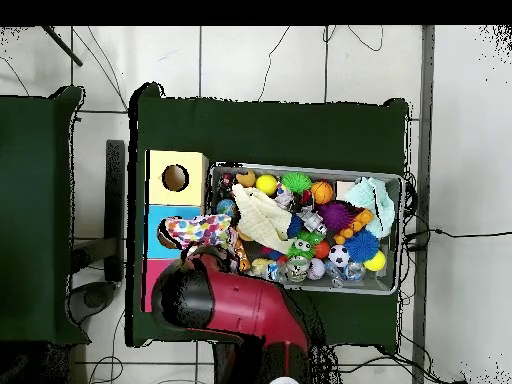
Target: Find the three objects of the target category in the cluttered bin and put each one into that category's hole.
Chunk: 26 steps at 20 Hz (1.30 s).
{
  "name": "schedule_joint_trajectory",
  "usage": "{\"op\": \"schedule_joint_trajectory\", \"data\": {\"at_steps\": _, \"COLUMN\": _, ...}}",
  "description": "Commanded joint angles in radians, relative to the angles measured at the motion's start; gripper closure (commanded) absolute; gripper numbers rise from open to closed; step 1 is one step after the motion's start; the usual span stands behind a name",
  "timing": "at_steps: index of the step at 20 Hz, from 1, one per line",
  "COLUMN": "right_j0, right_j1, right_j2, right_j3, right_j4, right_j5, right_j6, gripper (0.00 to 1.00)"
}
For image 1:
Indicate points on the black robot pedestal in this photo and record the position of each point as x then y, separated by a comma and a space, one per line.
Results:
236, 368

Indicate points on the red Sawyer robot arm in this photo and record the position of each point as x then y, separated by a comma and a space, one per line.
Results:
248, 304

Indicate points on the mint green cloth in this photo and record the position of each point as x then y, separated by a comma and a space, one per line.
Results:
372, 196

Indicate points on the cream knitted cloth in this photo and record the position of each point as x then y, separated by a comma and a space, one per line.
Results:
260, 212

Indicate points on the purple spiky ball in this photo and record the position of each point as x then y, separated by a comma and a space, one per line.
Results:
335, 216

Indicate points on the green spiky rubber ball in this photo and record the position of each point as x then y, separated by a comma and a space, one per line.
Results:
296, 182

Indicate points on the dark green tablecloth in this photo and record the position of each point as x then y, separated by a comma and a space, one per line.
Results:
36, 200
280, 132

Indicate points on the silver mesh bin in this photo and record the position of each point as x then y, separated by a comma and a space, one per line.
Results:
376, 282

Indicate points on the dark metal rod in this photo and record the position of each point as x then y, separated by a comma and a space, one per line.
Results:
64, 47

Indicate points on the orange toy basketball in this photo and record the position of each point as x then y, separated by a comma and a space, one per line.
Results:
322, 192

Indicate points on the smooth yellow ball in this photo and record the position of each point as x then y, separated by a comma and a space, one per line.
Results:
266, 184

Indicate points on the wooden box with three holes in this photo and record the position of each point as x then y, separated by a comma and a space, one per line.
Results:
192, 194

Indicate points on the small soccer ball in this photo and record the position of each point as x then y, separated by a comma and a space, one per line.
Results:
339, 256

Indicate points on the blue spiky rubber ball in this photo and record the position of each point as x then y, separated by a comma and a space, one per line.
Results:
362, 246

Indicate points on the blue globe ball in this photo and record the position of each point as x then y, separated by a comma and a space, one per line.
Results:
225, 207

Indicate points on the colourful dotted cloth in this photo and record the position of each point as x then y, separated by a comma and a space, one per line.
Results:
200, 230

